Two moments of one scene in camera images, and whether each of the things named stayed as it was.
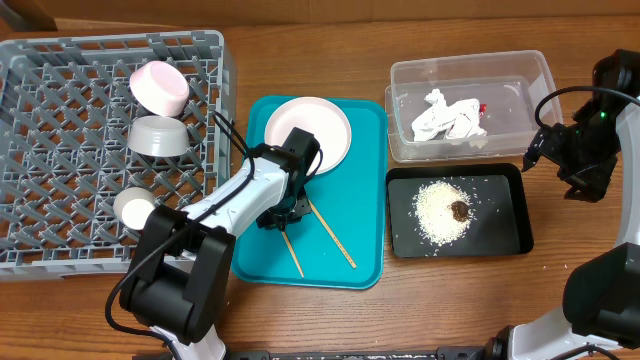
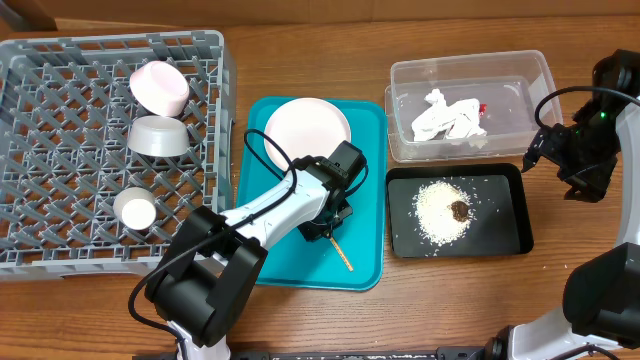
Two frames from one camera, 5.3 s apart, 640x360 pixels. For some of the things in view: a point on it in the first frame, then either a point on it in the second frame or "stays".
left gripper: x=273 y=221 → x=315 y=230
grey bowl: x=158 y=136 stays
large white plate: x=318 y=117 stays
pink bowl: x=160 y=88 stays
